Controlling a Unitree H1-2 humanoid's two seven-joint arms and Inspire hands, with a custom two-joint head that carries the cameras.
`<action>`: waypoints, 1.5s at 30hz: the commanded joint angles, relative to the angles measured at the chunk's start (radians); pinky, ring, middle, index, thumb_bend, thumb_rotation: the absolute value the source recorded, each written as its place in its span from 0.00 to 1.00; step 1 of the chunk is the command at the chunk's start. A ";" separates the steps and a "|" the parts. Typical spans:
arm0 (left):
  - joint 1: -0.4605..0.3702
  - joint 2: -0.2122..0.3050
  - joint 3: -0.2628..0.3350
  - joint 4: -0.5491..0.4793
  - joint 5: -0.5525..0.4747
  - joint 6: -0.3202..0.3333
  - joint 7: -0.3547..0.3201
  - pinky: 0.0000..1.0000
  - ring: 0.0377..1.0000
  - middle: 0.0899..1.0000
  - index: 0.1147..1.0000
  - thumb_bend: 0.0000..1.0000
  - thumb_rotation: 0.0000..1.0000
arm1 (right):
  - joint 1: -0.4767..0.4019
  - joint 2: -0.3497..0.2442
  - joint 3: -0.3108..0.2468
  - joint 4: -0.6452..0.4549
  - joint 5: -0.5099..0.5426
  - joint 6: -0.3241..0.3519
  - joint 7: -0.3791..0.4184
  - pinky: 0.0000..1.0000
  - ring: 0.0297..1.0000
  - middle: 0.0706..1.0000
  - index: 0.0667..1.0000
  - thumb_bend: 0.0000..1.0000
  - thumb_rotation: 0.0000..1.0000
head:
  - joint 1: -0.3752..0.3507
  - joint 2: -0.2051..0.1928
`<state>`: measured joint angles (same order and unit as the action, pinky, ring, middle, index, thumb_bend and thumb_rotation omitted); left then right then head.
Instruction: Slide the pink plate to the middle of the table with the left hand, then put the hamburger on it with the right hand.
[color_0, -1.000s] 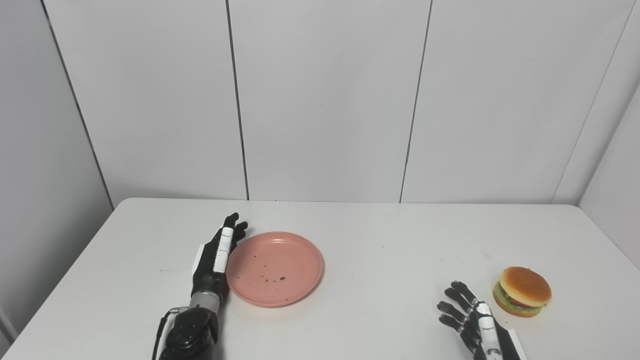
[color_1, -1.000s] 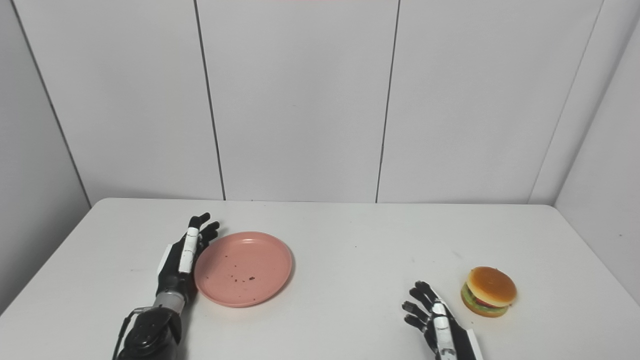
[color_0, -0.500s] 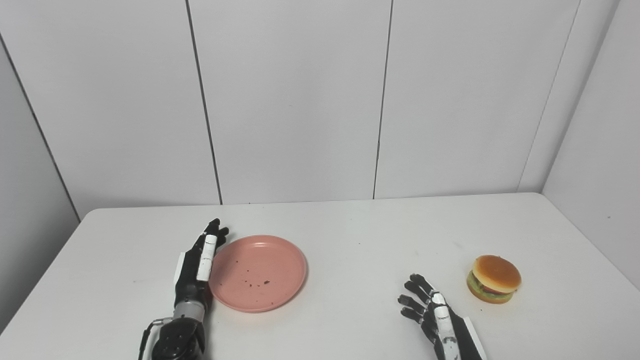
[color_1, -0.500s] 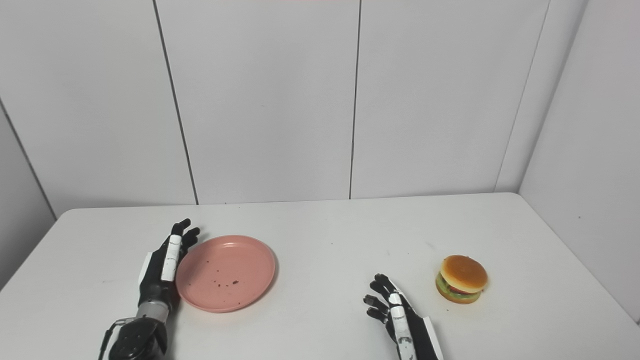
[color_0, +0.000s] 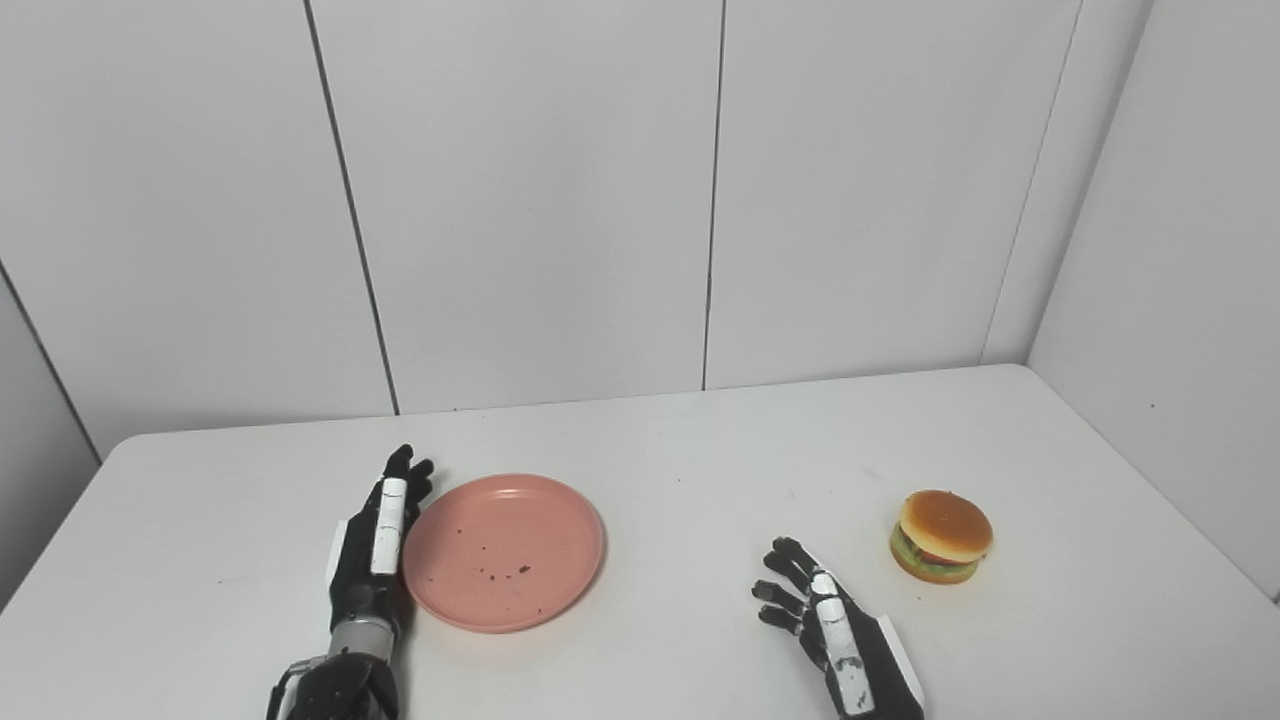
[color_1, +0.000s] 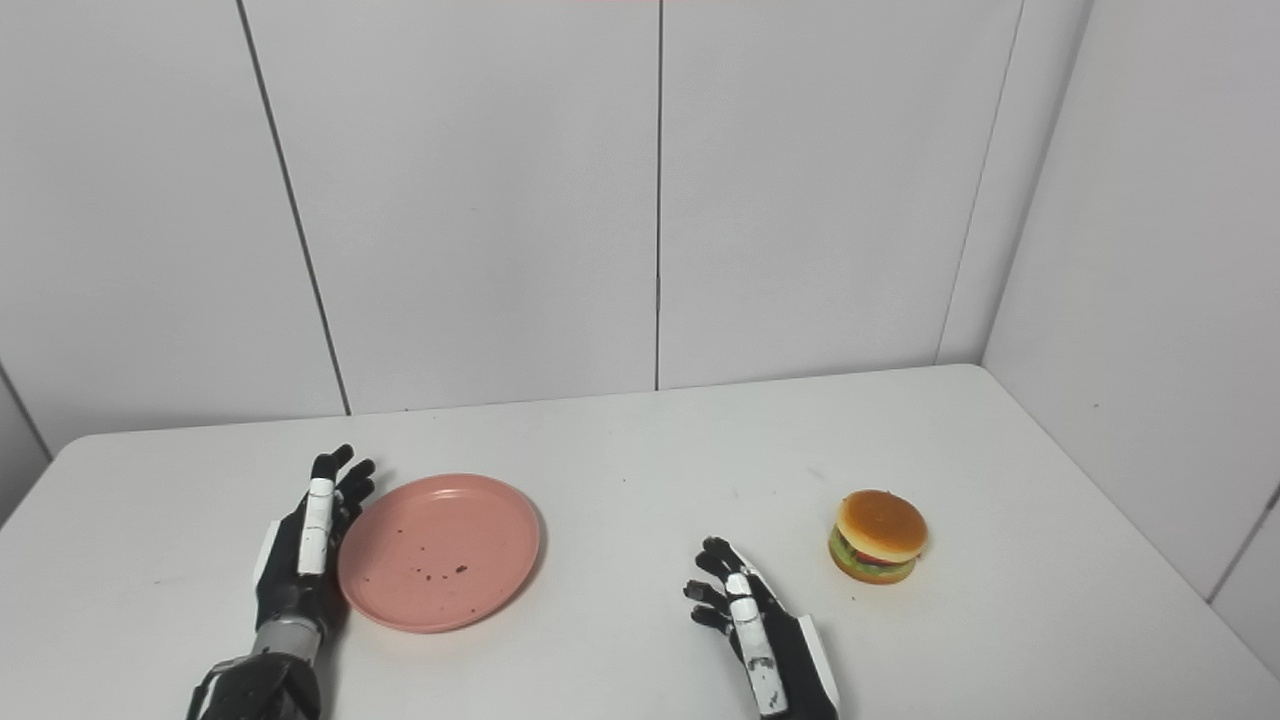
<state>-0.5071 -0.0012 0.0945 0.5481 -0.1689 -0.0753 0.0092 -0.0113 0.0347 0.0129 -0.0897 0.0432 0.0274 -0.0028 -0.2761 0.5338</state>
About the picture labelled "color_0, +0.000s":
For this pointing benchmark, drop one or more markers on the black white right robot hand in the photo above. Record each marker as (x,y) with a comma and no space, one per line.
(870,670)

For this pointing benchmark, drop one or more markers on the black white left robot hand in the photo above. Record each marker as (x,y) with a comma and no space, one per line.
(365,585)

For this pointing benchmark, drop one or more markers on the pink round plate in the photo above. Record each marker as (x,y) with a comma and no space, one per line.
(505,550)

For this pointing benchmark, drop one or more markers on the toy hamburger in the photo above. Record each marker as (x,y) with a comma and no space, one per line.
(945,525)

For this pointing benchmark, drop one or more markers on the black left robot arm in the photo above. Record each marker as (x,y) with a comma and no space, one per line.
(340,685)

